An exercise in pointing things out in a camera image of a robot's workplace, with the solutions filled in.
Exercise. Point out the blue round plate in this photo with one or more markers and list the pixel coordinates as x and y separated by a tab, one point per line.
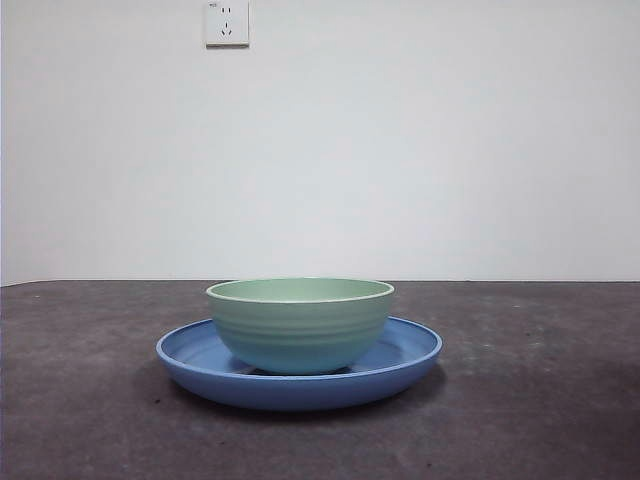
300	392

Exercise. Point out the white wall socket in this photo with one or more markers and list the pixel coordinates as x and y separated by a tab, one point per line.
227	30

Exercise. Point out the green ribbed bowl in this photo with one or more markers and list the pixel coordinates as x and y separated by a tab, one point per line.
300	335

